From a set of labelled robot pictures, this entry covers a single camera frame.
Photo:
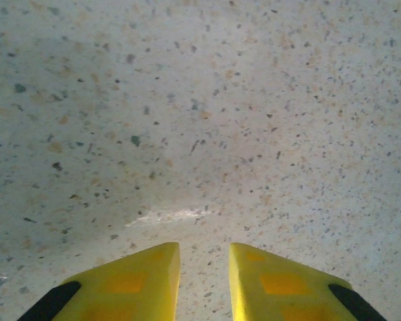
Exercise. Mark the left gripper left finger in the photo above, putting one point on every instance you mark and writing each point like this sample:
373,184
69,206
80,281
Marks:
130,294

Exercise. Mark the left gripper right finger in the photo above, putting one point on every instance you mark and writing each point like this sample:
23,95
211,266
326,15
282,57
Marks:
280,294

